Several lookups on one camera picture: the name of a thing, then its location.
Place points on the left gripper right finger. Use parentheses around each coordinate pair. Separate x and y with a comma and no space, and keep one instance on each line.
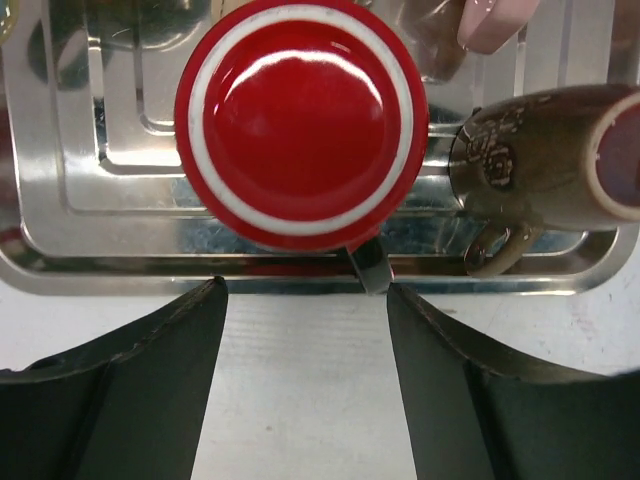
(479,409)

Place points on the pink mug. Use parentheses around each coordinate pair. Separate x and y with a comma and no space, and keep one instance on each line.
(486,25)

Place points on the steel tray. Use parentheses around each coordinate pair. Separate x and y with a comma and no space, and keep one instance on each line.
(94,200)

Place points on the beige mug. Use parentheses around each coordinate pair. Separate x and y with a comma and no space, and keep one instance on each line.
(9,12)

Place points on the red mug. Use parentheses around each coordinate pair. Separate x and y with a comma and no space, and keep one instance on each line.
(302,126)

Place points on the brown patterned mug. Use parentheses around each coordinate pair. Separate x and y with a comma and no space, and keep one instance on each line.
(565,159)

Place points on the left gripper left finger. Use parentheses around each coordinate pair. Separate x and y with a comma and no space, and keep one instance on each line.
(129,404)

